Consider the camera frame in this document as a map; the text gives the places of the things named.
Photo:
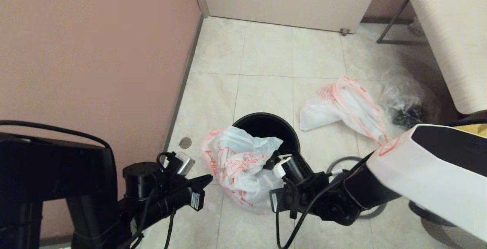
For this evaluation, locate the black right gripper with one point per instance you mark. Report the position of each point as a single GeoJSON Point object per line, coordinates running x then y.
{"type": "Point", "coordinates": [315, 195]}

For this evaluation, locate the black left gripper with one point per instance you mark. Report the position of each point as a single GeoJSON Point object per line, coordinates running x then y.
{"type": "Point", "coordinates": [152, 192]}

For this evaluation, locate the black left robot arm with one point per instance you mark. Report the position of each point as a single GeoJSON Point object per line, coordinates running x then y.
{"type": "Point", "coordinates": [57, 188]}

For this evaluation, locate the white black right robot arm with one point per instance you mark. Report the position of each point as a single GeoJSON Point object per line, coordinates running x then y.
{"type": "Point", "coordinates": [426, 173]}

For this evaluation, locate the black round trash bin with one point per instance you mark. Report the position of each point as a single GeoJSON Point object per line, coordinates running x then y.
{"type": "Point", "coordinates": [266, 125]}

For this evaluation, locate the clear bag with black contents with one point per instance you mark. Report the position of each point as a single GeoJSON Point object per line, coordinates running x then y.
{"type": "Point", "coordinates": [403, 97]}

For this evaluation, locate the yellow shopping bag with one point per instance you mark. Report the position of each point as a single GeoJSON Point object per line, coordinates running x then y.
{"type": "Point", "coordinates": [471, 126]}

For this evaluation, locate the grey ribbed round object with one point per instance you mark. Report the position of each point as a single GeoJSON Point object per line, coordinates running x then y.
{"type": "Point", "coordinates": [445, 237]}

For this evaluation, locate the small metal door stop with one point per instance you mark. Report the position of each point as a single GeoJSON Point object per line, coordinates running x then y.
{"type": "Point", "coordinates": [345, 32]}

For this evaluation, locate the small clear container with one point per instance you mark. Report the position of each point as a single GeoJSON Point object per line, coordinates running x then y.
{"type": "Point", "coordinates": [415, 26]}

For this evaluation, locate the cream striped table top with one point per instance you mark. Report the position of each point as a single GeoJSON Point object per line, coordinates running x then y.
{"type": "Point", "coordinates": [452, 32]}

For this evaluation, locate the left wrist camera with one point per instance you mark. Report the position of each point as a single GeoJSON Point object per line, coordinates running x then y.
{"type": "Point", "coordinates": [180, 163]}

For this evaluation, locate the dark metal table frame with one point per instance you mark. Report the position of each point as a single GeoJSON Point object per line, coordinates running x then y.
{"type": "Point", "coordinates": [399, 42]}

